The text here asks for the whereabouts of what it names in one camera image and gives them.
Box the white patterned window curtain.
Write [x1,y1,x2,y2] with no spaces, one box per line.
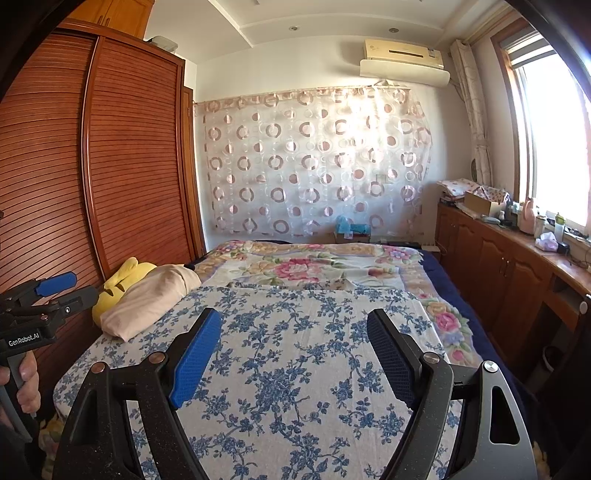
[450,39,495,185]

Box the folded floral cloth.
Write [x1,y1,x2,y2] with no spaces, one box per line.
[438,178,483,201]

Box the open cardboard box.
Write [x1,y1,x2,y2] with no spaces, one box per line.
[463,185,511,217]

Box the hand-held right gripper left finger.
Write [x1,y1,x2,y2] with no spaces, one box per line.
[52,307,225,480]

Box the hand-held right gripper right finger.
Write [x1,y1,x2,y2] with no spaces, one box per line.
[366,308,539,480]

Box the pink bottle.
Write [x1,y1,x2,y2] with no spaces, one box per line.
[518,198,537,232]

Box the pink floral blanket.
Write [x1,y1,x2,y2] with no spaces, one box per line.
[194,240,485,365]

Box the person's left hand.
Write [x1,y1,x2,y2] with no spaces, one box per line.
[9,353,41,414]

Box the wooden overhead cabinet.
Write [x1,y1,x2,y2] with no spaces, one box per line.
[78,0,153,40]

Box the yellow plush toy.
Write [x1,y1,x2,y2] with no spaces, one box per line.
[91,257,158,324]

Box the navy blue bed cover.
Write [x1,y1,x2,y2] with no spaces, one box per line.
[422,249,527,398]

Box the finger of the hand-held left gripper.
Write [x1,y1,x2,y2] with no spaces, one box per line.
[34,272,78,298]
[58,286,101,320]

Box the person's dark jacket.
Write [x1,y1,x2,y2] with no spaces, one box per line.
[0,401,49,480]

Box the beige printed T-shirt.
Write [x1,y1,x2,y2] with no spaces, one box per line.
[99,265,202,342]

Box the wooden slatted wardrobe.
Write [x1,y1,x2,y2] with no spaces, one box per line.
[0,21,206,398]

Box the blue floral bed sheet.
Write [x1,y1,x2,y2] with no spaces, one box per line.
[53,284,465,480]

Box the sheer circle-pattern curtain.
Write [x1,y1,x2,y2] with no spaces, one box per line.
[193,83,435,241]

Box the long wooden cabinet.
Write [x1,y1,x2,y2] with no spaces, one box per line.
[436,203,591,388]

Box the wood-framed window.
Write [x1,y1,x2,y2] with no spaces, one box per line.
[492,23,591,232]

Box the blue tissue pack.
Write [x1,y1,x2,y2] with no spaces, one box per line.
[335,215,371,234]

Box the white air conditioner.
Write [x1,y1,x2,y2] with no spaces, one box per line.
[364,39,444,65]

